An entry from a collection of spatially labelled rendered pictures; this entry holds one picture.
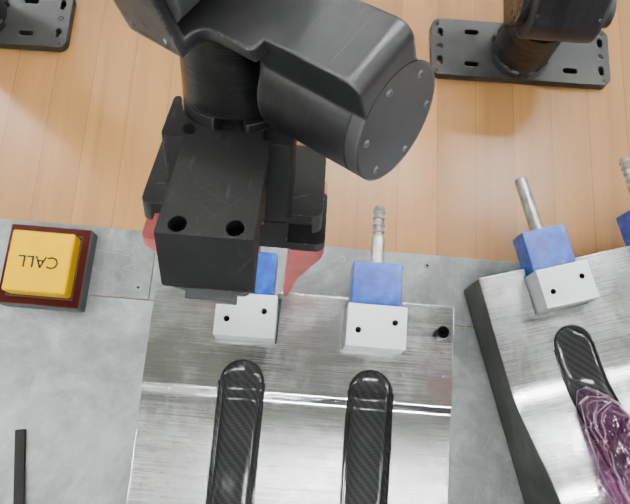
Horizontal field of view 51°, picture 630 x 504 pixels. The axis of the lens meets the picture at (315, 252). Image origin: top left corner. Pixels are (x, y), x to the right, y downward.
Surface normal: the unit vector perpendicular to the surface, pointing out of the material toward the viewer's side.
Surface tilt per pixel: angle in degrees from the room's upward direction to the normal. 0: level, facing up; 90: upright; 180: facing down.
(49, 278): 0
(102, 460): 0
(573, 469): 26
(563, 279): 0
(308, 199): 30
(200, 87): 64
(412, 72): 72
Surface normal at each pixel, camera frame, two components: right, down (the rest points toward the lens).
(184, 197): 0.06, -0.70
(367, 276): 0.04, -0.25
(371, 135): 0.76, 0.50
